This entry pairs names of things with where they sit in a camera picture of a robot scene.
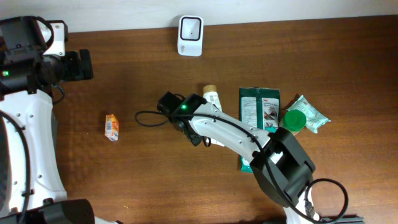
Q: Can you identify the white cream tube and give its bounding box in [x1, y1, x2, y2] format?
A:
[203, 85, 224, 147]

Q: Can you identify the orange tissue packet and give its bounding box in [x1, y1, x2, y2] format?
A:
[104, 114, 119, 141]

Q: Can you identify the mint green wipes packet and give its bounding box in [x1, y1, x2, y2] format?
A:
[287, 95, 331, 134]

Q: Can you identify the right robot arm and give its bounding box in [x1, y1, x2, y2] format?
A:
[157, 92, 320, 223]

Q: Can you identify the green 3M wipes pack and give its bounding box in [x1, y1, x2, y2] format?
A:
[238, 86, 281, 174]

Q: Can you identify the black right camera cable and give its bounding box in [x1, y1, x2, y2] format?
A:
[134, 110, 175, 128]

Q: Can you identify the green lid jar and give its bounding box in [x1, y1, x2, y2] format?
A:
[279, 110, 307, 136]

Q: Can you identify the white barcode scanner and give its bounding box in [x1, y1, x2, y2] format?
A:
[177, 15, 204, 57]

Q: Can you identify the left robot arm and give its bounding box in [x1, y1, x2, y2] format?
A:
[1, 16, 101, 223]

